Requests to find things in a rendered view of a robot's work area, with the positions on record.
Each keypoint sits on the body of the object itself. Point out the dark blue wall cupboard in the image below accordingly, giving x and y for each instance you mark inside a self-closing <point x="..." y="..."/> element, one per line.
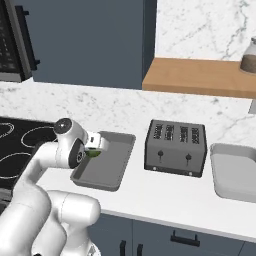
<point x="90" y="43"/>

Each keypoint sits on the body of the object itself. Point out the black hob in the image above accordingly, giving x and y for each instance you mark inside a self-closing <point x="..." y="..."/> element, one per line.
<point x="16" y="146"/>

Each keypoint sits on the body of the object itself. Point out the light grey tupperware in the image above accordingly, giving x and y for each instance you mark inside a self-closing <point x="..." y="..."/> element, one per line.
<point x="233" y="173"/>

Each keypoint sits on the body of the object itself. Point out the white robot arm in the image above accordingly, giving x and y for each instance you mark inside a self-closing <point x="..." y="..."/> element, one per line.
<point x="40" y="186"/>

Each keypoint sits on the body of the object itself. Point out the wooden shelf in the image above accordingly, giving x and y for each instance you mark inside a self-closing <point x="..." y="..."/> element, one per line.
<point x="200" y="78"/>

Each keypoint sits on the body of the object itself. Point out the green avocado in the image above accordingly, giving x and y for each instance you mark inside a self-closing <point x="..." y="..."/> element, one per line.
<point x="93" y="153"/>

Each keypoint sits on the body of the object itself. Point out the grey wall fitting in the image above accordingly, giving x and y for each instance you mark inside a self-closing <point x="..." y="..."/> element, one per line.
<point x="253" y="107"/>

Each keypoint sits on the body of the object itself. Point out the grey four-slot toaster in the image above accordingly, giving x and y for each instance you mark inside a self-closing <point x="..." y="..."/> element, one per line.
<point x="175" y="150"/>

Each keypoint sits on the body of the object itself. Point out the black microwave oven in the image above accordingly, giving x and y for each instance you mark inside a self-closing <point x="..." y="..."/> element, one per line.
<point x="10" y="43"/>

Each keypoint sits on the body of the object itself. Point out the glass jar with brown contents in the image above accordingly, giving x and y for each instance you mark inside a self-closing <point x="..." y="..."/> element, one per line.
<point x="249" y="58"/>

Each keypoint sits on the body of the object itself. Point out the dark blue cupboard door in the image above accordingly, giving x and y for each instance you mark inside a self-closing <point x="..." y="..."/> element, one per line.
<point x="110" y="236"/>
<point x="249" y="250"/>
<point x="156" y="241"/>

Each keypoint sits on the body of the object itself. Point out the dark grey tupperware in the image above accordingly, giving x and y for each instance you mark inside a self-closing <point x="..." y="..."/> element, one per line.
<point x="106" y="166"/>

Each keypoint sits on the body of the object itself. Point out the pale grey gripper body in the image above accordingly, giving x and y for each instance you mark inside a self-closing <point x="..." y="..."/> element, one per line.
<point x="104" y="142"/>

